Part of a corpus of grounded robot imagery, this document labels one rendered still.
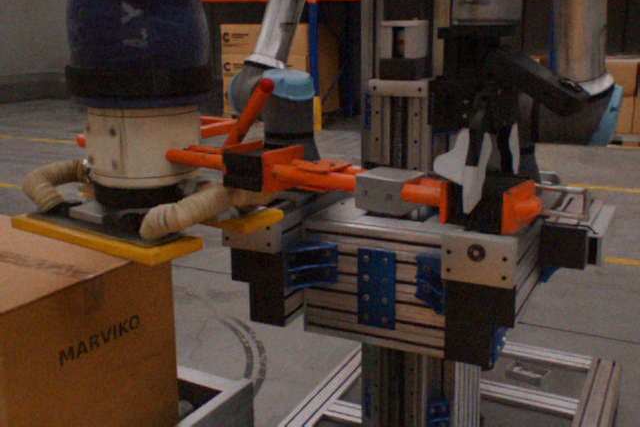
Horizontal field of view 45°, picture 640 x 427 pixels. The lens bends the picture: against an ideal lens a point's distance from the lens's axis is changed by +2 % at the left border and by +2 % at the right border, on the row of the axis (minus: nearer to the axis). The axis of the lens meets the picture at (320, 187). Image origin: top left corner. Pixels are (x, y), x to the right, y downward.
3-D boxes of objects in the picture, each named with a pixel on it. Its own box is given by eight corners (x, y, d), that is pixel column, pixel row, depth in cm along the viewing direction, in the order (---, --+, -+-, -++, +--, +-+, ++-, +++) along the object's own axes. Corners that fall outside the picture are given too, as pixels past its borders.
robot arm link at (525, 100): (483, 137, 162) (486, 72, 159) (549, 141, 156) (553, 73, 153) (466, 146, 152) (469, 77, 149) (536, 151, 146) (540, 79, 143)
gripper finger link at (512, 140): (481, 176, 99) (470, 115, 94) (525, 182, 96) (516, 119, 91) (470, 190, 97) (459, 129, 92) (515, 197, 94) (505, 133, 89)
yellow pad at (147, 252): (9, 228, 126) (6, 198, 125) (63, 215, 134) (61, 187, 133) (152, 268, 106) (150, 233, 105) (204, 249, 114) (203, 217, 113)
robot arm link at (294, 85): (280, 135, 168) (278, 73, 165) (250, 128, 179) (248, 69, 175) (325, 130, 174) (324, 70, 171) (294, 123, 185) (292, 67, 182)
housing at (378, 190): (352, 208, 97) (352, 174, 96) (381, 198, 103) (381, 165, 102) (399, 217, 93) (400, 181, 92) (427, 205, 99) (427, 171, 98)
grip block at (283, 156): (218, 188, 109) (217, 147, 108) (263, 176, 117) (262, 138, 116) (263, 196, 104) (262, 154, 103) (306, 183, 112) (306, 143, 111)
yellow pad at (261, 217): (106, 204, 141) (104, 177, 140) (149, 193, 149) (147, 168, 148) (245, 235, 121) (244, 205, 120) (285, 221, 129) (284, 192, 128)
